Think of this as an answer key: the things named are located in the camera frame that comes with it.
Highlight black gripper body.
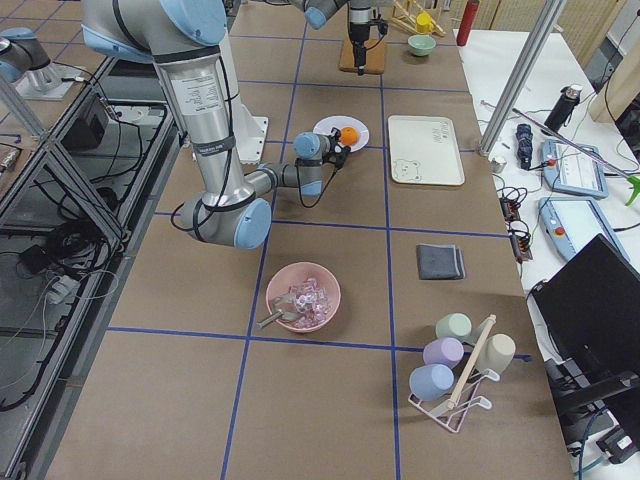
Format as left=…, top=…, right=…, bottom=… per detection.
left=324, top=127, right=351, bottom=171
left=348, top=7, right=388, bottom=58

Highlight orange fruit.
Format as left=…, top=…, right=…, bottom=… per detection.
left=339, top=126, right=359, bottom=146

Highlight white round plate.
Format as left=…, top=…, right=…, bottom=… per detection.
left=313, top=115, right=370, bottom=152

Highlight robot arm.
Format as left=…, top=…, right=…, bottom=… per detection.
left=265, top=0, right=388, bottom=76
left=82, top=1, right=350, bottom=249

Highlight cream bear tray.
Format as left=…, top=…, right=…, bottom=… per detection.
left=387, top=115, right=465, bottom=187

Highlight wooden cutting board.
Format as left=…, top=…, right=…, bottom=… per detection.
left=338, top=39, right=386, bottom=75

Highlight wooden dish rack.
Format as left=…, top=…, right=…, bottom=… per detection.
left=390, top=0, right=446, bottom=37

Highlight green bowl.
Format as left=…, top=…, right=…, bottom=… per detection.
left=407, top=34, right=437, bottom=57

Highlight yellow mug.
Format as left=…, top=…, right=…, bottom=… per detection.
left=415, top=12, right=436, bottom=34

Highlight red bottle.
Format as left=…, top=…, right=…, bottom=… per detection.
left=456, top=0, right=480, bottom=47

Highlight pink bowl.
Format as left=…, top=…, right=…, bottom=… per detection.
left=259, top=262, right=341, bottom=333

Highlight clear ice cubes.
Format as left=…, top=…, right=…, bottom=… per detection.
left=286, top=277, right=331, bottom=329

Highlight grey folded cloth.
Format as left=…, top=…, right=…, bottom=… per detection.
left=416, top=244, right=466, bottom=280

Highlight metal scoop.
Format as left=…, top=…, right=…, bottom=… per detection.
left=257, top=294, right=302, bottom=329

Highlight folded dark umbrella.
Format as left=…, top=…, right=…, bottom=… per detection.
left=516, top=123, right=533, bottom=170

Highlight black power strip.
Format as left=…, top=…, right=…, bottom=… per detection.
left=499, top=197, right=533, bottom=264

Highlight black thermos bottle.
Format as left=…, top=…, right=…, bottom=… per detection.
left=544, top=84, right=583, bottom=132

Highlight green plastic cup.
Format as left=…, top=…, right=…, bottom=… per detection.
left=435, top=312, right=472, bottom=342

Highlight purple plastic cup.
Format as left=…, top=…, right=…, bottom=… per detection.
left=422, top=337, right=464, bottom=369

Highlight blue teach pendant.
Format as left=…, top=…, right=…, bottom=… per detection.
left=538, top=196, right=629, bottom=261
left=541, top=139, right=609, bottom=199

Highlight blue plastic cup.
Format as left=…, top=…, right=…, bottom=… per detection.
left=409, top=364, right=455, bottom=401

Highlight beige plastic cup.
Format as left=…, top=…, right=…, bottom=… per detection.
left=475, top=333, right=516, bottom=375

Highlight black laptop monitor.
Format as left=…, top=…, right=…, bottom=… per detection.
left=533, top=234, right=639, bottom=374

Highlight green tipped stick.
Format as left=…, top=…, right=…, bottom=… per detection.
left=512, top=108, right=640, bottom=207

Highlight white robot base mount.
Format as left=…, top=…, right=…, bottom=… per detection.
left=234, top=103, right=269, bottom=164

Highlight aluminium frame post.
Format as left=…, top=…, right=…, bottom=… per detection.
left=478, top=0, right=567, bottom=158

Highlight wooden rack handle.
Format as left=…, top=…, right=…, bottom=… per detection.
left=446, top=314, right=496, bottom=410

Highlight white wire cup rack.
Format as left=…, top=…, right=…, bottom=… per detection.
left=407, top=319, right=504, bottom=434

